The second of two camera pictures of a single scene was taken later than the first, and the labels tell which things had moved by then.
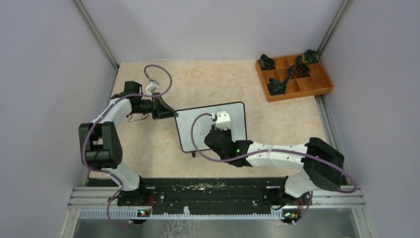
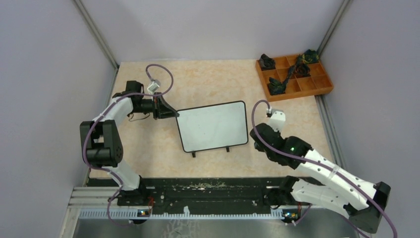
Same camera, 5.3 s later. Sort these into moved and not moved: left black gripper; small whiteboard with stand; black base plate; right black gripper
Moved: right black gripper
Not moved: left black gripper; small whiteboard with stand; black base plate
